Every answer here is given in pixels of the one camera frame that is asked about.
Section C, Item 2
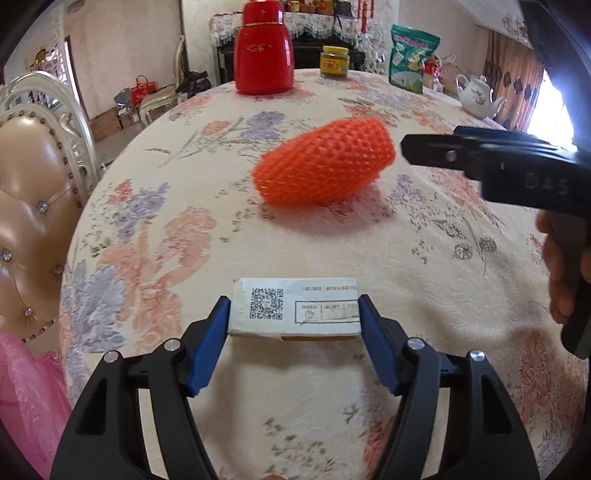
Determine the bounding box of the tan leather ornate chair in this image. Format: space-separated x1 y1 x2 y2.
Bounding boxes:
0 72 100 343

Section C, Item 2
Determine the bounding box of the person's right hand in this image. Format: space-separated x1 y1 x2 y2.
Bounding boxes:
536 211 575 324

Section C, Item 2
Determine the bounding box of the red thermos bottle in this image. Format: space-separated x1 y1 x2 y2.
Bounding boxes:
233 1 294 96

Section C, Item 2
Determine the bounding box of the black piano with lace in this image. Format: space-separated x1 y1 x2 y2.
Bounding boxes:
209 12 369 84

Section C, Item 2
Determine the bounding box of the yellow lid glass jar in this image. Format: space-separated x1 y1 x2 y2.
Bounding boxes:
320 45 349 79

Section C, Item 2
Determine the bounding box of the floral tablecloth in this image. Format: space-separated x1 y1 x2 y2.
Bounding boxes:
59 70 587 479

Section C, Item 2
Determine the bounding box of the white QR code box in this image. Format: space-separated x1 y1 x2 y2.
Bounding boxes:
228 278 361 340

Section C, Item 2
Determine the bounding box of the red handbag on floor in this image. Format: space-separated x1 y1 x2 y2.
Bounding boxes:
130 75 157 106

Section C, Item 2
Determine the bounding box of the green snack bag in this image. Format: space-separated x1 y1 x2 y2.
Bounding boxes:
389 24 441 94

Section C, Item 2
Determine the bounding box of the far orange foam net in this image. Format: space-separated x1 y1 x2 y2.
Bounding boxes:
252 118 396 206

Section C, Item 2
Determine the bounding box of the brown curtain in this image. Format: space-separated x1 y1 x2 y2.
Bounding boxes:
483 30 544 132

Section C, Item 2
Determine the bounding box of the cream chair by piano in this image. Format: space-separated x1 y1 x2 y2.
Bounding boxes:
139 35 185 127

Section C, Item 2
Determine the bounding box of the white floral teapot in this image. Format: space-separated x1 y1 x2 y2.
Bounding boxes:
456 74 506 120

